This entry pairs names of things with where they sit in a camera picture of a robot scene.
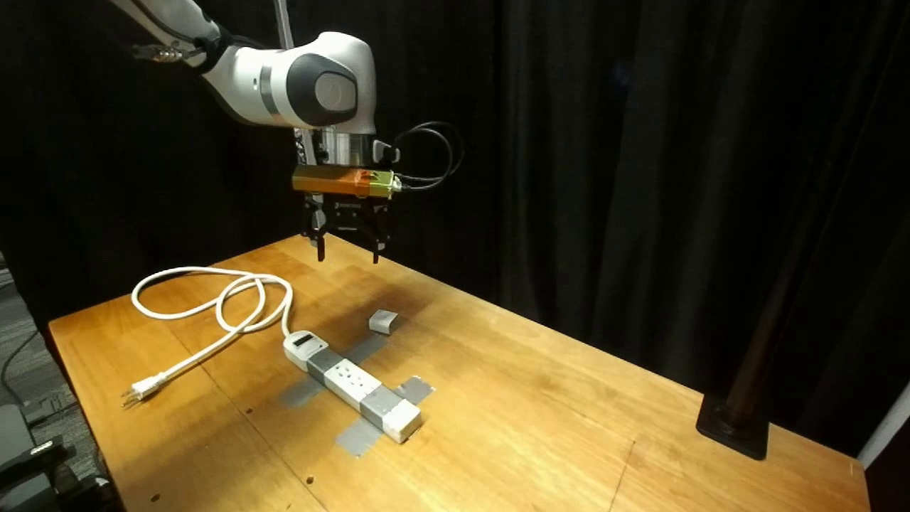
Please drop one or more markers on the orange wrist camera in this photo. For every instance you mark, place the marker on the orange wrist camera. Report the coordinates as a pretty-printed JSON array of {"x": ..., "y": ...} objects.
[{"x": 360, "y": 182}]

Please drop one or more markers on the grey tape strip far end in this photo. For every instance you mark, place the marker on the grey tape strip far end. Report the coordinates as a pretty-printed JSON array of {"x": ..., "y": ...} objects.
[{"x": 384, "y": 412}]

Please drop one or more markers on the black curtain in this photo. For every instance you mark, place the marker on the black curtain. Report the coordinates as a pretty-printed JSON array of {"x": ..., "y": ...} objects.
[{"x": 641, "y": 175}]

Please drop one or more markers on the white power strip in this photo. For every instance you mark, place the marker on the white power strip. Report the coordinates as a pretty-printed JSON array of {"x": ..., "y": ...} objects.
[{"x": 379, "y": 404}]

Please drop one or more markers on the small white charger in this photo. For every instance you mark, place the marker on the small white charger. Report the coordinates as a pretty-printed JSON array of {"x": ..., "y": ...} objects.
[{"x": 382, "y": 323}]

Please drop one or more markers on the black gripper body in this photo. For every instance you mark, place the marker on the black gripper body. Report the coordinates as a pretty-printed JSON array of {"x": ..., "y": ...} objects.
[{"x": 341, "y": 215}]

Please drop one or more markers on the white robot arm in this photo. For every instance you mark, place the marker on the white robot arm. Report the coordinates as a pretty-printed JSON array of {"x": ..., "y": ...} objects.
[{"x": 323, "y": 92}]

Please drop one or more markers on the black stand base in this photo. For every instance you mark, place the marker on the black stand base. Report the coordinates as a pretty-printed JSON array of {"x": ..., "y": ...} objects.
[{"x": 736, "y": 417}]

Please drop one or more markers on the grey tape strip near switch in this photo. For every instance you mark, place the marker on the grey tape strip near switch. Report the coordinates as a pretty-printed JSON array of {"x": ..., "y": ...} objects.
[{"x": 333, "y": 371}]

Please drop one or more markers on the white vertical pole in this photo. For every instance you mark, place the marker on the white vertical pole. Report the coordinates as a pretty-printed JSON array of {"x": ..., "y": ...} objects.
[{"x": 281, "y": 23}]

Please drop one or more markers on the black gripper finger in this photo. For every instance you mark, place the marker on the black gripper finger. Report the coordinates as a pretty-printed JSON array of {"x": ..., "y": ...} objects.
[
  {"x": 320, "y": 223},
  {"x": 379, "y": 239}
]

